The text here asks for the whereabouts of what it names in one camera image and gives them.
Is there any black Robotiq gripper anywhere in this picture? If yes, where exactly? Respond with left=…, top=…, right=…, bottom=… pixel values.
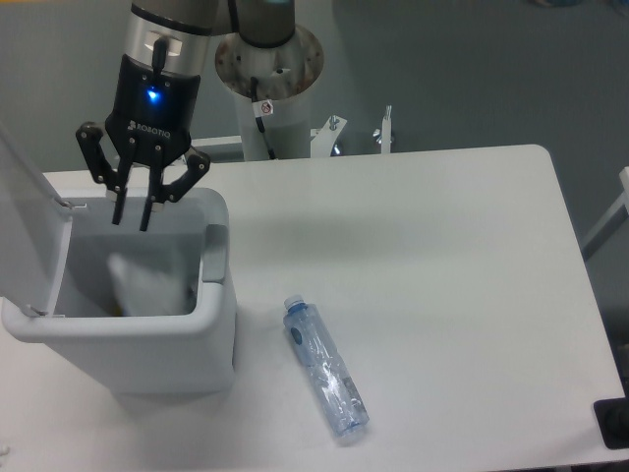
left=76, top=37, right=210, bottom=231

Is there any white plastic bag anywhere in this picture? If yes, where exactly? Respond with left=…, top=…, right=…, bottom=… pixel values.
left=107, top=253, right=196, bottom=317

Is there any clear plastic water bottle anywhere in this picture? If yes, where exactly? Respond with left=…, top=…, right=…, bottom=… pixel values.
left=282, top=295, right=370, bottom=446

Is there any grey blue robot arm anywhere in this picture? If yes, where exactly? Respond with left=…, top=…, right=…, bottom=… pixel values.
left=76, top=1, right=304, bottom=230

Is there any white trash can lid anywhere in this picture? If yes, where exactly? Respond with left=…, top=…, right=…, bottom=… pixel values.
left=1, top=128, right=72, bottom=317

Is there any white plastic trash can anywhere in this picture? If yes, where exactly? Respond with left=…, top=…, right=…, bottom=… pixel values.
left=1, top=189, right=236, bottom=394

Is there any white clamp with bolt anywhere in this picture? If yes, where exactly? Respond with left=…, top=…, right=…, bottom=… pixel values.
left=372, top=104, right=394, bottom=154

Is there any black object at edge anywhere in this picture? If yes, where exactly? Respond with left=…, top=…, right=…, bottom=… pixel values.
left=594, top=397, right=628, bottom=450

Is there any white metal frame bracket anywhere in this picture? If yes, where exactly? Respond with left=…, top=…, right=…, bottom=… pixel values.
left=192, top=136, right=244, bottom=163

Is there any black cable on pedestal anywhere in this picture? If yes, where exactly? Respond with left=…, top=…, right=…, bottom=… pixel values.
left=250, top=76, right=277, bottom=161

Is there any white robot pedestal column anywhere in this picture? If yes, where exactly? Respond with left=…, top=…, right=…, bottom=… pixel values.
left=215, top=26, right=324, bottom=161

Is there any white bracket with bolt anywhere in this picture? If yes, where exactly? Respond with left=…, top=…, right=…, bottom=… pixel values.
left=311, top=115, right=348, bottom=158

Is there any white frame at right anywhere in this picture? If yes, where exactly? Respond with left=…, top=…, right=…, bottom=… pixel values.
left=581, top=167, right=628, bottom=262

